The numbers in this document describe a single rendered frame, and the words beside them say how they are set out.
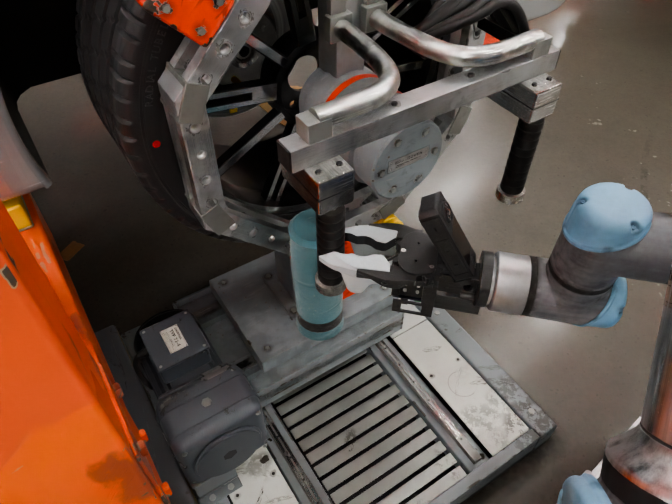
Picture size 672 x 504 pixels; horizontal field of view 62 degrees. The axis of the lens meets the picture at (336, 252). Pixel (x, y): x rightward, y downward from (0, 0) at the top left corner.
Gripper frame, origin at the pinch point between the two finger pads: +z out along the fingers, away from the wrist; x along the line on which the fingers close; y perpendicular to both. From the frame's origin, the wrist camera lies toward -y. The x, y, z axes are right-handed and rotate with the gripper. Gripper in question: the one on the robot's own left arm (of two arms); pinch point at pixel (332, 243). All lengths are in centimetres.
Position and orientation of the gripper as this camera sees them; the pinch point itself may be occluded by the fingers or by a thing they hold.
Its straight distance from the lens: 71.7
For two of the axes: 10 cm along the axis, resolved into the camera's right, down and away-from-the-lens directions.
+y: 0.0, 6.8, 7.3
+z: -9.8, -1.5, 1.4
